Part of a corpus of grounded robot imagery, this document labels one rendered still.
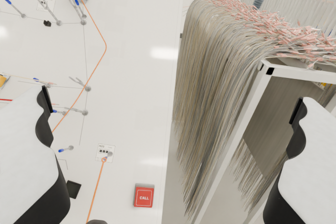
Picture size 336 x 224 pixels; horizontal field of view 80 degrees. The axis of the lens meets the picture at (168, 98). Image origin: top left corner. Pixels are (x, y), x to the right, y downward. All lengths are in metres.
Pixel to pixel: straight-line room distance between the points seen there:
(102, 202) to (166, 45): 0.51
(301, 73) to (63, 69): 0.74
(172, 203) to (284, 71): 1.48
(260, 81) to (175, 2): 0.39
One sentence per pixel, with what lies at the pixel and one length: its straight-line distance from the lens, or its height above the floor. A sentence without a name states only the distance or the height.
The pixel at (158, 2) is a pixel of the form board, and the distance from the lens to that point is 0.76.
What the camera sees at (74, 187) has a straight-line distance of 0.66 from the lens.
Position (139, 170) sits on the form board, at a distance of 0.64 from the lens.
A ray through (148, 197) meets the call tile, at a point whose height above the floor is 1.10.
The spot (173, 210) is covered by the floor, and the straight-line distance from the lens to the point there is 1.90.
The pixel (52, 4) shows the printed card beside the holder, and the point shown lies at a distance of 0.78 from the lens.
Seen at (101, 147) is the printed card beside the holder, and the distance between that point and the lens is 0.64.
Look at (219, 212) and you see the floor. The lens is 2.01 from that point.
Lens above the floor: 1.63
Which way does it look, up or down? 32 degrees down
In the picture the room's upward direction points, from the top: 11 degrees clockwise
